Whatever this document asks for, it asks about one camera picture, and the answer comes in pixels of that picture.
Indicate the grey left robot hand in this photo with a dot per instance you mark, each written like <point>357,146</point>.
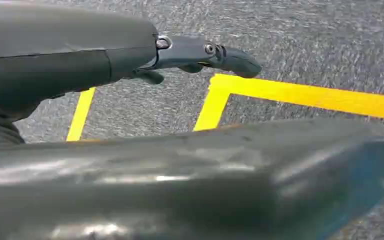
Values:
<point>62,43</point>

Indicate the grey plastic wheel cover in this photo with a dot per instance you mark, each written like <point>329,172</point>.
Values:
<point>178,185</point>

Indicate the yellow floor tape square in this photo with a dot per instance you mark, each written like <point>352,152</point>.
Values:
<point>278,91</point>

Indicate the yellow floor tape strip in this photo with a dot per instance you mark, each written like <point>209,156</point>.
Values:
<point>80,116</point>

